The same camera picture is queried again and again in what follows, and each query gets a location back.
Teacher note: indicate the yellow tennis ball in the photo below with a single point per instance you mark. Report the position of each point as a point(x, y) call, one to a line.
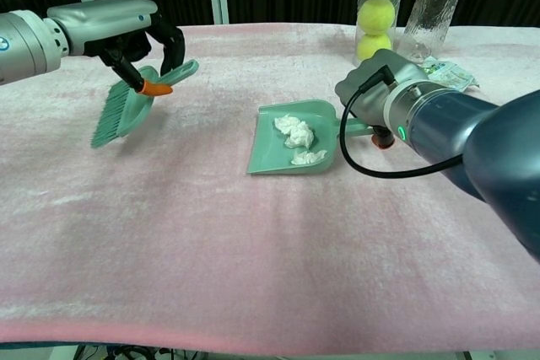
point(371, 46)
point(376, 16)

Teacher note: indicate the green plastic dustpan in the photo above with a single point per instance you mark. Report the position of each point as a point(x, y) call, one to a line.
point(266, 153)

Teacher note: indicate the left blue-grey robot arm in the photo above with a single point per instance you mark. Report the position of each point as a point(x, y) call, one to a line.
point(25, 44)

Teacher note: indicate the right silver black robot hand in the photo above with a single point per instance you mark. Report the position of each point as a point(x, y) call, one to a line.
point(375, 98)

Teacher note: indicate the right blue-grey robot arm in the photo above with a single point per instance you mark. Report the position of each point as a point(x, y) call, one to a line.
point(485, 145)

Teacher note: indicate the white paper wad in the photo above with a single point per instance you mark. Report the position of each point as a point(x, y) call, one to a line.
point(301, 136)
point(287, 123)
point(306, 157)

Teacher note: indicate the clear textured glass vase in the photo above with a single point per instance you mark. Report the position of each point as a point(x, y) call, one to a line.
point(434, 10)

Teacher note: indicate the white green snack packet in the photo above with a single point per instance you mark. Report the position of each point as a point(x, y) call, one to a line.
point(451, 75)

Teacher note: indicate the green hand brush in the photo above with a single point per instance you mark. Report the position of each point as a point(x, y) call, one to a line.
point(122, 111)

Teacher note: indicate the pink table cloth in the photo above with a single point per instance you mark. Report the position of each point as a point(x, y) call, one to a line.
point(211, 242)

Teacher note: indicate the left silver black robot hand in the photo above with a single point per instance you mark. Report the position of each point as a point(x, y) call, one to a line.
point(101, 23)

